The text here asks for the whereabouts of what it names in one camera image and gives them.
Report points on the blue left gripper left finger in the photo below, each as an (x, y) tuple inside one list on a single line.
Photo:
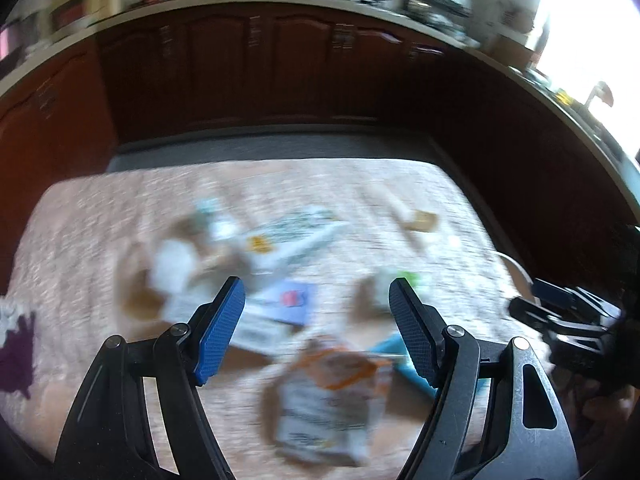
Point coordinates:
[(213, 325)]

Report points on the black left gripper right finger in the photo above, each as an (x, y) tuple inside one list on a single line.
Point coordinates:
[(421, 329)]

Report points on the white pepsi label wrapper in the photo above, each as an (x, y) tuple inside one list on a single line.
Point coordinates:
[(271, 316)]

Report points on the white foam block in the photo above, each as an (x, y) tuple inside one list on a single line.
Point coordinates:
[(173, 263)]

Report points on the long white green sachet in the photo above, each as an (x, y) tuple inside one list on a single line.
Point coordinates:
[(272, 249)]

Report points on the orange white snack bag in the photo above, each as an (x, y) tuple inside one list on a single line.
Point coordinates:
[(331, 398)]

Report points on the white round trash bin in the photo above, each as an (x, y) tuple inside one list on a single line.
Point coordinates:
[(519, 277)]

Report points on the person's right hand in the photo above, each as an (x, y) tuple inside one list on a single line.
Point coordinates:
[(596, 421)]

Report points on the small tan eraser block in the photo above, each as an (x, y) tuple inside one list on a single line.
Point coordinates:
[(422, 221)]

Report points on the lower wooden base cabinets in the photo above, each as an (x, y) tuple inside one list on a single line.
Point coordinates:
[(545, 189)]

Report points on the crumpled tissue at table edge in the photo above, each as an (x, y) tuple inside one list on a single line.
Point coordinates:
[(10, 313)]

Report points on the cream microwave oven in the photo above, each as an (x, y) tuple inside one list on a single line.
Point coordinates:
[(63, 13)]

